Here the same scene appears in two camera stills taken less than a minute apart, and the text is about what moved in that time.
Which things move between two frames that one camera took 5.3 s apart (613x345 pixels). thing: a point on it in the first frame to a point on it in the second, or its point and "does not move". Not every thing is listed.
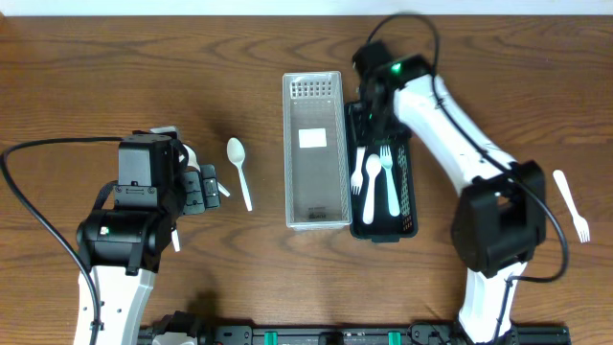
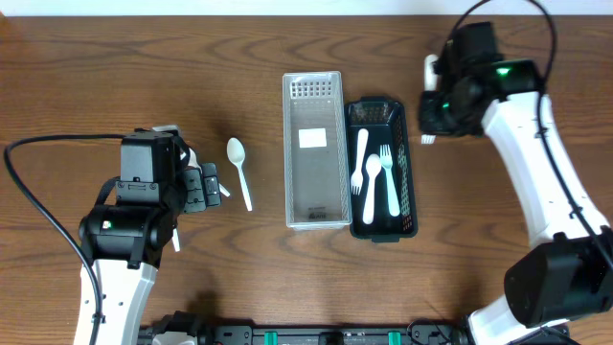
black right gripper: (367, 136) to (430, 123)
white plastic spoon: (236, 151) does not move
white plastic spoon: (373, 166) does not move
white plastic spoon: (175, 240) does not move
